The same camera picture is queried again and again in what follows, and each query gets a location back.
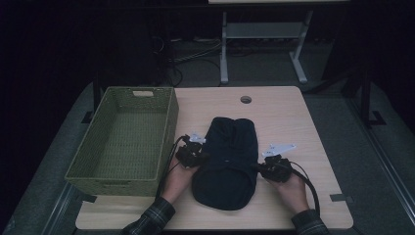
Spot black metal stand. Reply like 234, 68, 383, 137
358, 70, 388, 129

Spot dark navy beanie hat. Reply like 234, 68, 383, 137
191, 117, 259, 212

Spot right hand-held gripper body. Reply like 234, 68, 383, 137
260, 142, 298, 183

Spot person's right hand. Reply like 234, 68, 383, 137
267, 171, 310, 215

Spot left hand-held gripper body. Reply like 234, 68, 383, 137
175, 131, 208, 169

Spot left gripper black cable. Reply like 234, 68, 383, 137
156, 134, 191, 199

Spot white metal desk frame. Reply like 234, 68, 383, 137
219, 9, 314, 85

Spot metal floor rail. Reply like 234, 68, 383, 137
40, 182, 79, 235
346, 97, 415, 218

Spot person's left hand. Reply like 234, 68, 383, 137
161, 162, 201, 206

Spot bundle of floor cables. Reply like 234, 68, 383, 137
160, 36, 223, 87

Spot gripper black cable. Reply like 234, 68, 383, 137
156, 134, 191, 199
288, 161, 322, 217

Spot grey tape strip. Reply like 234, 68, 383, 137
329, 193, 354, 204

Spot green woven basket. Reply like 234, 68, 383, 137
64, 85, 180, 198

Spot black tape strip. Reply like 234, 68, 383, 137
77, 193, 98, 204

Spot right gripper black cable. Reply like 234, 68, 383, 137
288, 161, 322, 217

